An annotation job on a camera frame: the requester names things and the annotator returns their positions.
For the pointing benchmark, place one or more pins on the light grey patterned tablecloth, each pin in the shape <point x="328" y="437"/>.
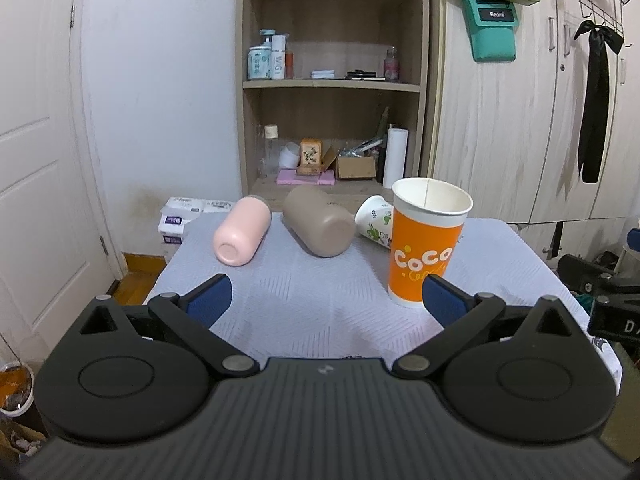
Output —
<point x="289" y="303"/>

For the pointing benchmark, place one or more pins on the black ribbon bow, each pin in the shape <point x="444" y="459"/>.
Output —
<point x="594" y="125"/>

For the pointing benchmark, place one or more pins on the orange floral small box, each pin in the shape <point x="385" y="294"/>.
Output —
<point x="310" y="159"/>

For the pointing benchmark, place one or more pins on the teal phone pouch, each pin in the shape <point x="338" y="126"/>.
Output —
<point x="491" y="25"/>

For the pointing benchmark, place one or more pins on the white door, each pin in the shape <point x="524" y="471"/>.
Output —
<point x="52" y="260"/>

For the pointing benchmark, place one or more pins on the white tube bottle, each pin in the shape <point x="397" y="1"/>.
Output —
<point x="278" y="52"/>

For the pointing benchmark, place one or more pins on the clear bottle beige cap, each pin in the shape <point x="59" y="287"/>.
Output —
<point x="269" y="164"/>

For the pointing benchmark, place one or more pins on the wooden open shelf unit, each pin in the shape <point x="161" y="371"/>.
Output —
<point x="338" y="93"/>

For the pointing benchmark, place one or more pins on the pink plastic cup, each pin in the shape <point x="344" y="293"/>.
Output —
<point x="238" y="237"/>

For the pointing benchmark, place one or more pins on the white paper towel roll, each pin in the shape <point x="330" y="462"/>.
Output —
<point x="395" y="158"/>

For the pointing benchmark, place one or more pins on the light wood wardrobe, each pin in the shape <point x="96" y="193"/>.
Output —
<point x="508" y="132"/>

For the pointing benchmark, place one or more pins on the pink flat box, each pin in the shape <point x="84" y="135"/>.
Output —
<point x="291" y="177"/>

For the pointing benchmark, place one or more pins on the orange paper cup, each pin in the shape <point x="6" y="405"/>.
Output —
<point x="428" y="217"/>

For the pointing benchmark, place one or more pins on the beige plastic cup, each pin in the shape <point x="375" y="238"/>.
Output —
<point x="325" y="228"/>

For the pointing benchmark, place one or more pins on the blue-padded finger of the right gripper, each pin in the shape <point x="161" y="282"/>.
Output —
<point x="633" y="238"/>

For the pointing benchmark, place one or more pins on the tissue pack stack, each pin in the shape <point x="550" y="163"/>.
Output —
<point x="177" y="213"/>

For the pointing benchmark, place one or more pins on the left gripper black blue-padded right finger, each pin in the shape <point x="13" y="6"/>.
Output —
<point x="466" y="323"/>

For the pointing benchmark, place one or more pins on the light blue jar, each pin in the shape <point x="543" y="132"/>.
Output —
<point x="259" y="63"/>

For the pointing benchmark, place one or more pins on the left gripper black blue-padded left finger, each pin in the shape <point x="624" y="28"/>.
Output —
<point x="189" y="319"/>

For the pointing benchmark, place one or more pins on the small cardboard box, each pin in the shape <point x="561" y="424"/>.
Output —
<point x="349" y="167"/>

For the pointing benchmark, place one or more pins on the pink small bottle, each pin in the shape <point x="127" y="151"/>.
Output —
<point x="391" y="65"/>

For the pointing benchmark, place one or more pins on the white floral paper cup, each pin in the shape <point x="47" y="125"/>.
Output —
<point x="374" y="220"/>

